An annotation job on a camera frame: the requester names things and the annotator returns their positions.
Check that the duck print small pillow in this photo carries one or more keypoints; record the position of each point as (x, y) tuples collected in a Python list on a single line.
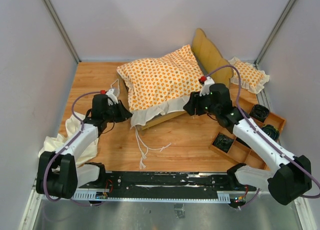
[(252, 80)]

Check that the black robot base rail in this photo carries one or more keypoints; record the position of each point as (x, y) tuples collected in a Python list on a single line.
[(157, 186)]

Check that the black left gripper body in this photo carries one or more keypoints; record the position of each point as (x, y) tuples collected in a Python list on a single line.
[(115, 113)]

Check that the dark rolled sock upper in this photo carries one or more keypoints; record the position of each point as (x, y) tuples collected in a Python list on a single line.
[(259, 112)]

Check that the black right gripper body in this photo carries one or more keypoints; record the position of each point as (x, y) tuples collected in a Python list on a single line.
[(203, 105)]

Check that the wooden compartment organizer box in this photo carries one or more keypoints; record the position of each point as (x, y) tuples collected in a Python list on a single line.
[(253, 146)]

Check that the wooden pet bed frame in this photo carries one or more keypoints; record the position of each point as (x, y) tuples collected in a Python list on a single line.
[(208, 59)]

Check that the dark rolled sock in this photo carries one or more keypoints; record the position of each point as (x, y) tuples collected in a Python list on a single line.
[(259, 112), (223, 142), (271, 131)]

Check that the duck print bed cover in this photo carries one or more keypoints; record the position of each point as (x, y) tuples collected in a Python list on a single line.
[(160, 86)]

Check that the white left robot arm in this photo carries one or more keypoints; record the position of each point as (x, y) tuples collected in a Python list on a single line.
[(67, 160)]

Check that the dark rolled sock lower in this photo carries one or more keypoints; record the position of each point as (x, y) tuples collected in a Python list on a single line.
[(223, 142)]

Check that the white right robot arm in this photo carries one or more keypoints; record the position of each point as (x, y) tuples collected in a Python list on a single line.
[(288, 177)]

